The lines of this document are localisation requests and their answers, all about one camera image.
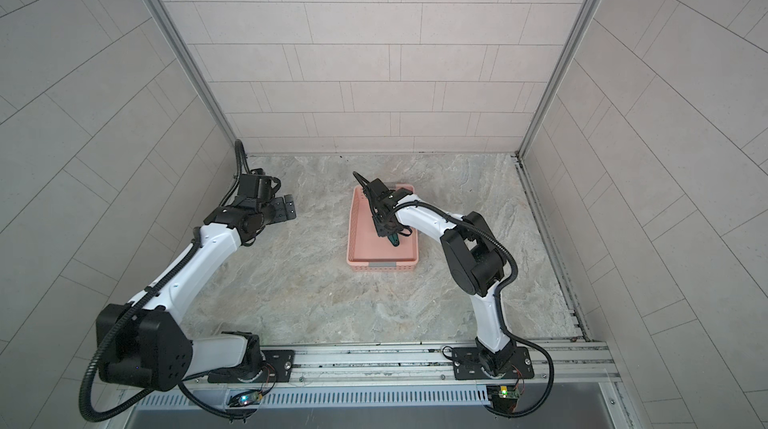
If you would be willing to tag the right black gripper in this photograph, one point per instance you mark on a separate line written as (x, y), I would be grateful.
(377, 217)

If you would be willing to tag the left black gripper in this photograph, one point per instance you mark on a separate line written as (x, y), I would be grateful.
(283, 214)

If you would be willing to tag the green black screwdriver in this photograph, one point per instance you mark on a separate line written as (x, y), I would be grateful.
(394, 239)

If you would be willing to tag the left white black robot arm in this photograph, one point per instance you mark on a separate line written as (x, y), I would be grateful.
(141, 342)

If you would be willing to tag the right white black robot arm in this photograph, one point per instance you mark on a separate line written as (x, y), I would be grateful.
(477, 262)

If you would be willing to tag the pink plastic bin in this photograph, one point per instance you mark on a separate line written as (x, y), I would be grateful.
(366, 251)

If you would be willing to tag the white ventilation grille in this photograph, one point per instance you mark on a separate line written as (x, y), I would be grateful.
(290, 397)

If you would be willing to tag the left green circuit board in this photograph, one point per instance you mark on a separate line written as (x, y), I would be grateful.
(245, 399)

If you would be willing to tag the green circuit board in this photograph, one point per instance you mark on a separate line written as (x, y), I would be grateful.
(245, 399)
(503, 399)

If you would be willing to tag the right green circuit board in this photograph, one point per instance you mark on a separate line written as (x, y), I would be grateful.
(503, 399)

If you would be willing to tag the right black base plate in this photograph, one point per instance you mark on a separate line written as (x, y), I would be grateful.
(477, 363)

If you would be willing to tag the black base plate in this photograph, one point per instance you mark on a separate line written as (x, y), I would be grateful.
(477, 363)
(275, 366)

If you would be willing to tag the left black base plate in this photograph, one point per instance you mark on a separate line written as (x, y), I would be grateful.
(275, 366)

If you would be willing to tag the aluminium mounting rail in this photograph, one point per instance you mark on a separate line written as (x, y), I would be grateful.
(422, 364)

